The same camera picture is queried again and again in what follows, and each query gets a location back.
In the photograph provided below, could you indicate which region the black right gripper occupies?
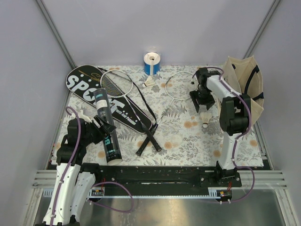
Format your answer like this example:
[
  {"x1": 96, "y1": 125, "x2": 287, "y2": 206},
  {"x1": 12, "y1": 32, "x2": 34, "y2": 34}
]
[{"x1": 189, "y1": 87, "x2": 215, "y2": 113}]

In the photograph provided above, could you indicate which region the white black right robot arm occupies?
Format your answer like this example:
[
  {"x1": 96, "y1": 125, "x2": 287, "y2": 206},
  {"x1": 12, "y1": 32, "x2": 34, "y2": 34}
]
[{"x1": 190, "y1": 66, "x2": 252, "y2": 186}]

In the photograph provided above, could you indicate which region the white unstrung badminton racket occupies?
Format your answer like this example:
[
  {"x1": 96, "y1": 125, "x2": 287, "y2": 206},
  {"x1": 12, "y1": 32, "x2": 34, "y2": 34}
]
[{"x1": 139, "y1": 71, "x2": 196, "y2": 155}]

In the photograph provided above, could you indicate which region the blue white tape roll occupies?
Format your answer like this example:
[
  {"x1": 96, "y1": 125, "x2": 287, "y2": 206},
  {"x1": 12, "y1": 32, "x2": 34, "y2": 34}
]
[{"x1": 143, "y1": 52, "x2": 161, "y2": 75}]

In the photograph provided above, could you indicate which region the black shuttlecock tube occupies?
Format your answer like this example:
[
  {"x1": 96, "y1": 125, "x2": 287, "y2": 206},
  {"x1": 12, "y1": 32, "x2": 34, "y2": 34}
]
[{"x1": 94, "y1": 88, "x2": 122, "y2": 166}]

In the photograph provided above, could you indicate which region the aluminium frame rail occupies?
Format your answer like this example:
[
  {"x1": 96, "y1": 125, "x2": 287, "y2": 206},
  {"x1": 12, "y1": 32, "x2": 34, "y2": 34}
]
[{"x1": 32, "y1": 169, "x2": 289, "y2": 201}]

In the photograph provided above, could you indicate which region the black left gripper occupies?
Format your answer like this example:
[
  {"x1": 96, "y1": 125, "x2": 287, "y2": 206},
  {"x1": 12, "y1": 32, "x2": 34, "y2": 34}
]
[{"x1": 82, "y1": 115, "x2": 116, "y2": 145}]

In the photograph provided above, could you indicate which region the beige canvas tote bag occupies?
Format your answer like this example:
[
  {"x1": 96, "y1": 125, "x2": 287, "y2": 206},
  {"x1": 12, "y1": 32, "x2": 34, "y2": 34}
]
[{"x1": 222, "y1": 56, "x2": 264, "y2": 126}]

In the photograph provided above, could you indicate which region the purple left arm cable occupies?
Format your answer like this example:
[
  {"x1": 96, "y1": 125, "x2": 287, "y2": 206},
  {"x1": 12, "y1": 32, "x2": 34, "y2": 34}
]
[{"x1": 46, "y1": 107, "x2": 135, "y2": 226}]

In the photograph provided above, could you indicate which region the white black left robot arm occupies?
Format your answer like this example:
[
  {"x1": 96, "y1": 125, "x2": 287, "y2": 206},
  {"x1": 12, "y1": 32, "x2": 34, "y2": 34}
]
[{"x1": 41, "y1": 116, "x2": 115, "y2": 226}]

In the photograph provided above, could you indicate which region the floral patterned table mat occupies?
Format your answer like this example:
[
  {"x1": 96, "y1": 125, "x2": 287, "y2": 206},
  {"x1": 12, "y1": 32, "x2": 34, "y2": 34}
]
[{"x1": 50, "y1": 65, "x2": 263, "y2": 168}]

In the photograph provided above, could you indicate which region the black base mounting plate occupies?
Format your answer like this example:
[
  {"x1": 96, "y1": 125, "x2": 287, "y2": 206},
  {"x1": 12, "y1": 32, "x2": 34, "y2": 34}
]
[{"x1": 95, "y1": 166, "x2": 242, "y2": 188}]

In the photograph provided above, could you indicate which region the white strung badminton racket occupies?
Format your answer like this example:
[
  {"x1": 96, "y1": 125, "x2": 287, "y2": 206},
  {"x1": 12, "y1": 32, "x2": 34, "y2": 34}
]
[{"x1": 100, "y1": 69, "x2": 162, "y2": 152}]

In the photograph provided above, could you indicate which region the white shuttlecock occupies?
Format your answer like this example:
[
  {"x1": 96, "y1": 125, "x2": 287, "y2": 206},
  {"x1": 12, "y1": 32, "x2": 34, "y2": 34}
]
[
  {"x1": 143, "y1": 77, "x2": 155, "y2": 88},
  {"x1": 200, "y1": 112, "x2": 212, "y2": 128}
]

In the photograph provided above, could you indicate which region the black sport racket cover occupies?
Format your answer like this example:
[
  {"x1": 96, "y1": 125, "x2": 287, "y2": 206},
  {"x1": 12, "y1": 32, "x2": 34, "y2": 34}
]
[{"x1": 66, "y1": 65, "x2": 153, "y2": 134}]

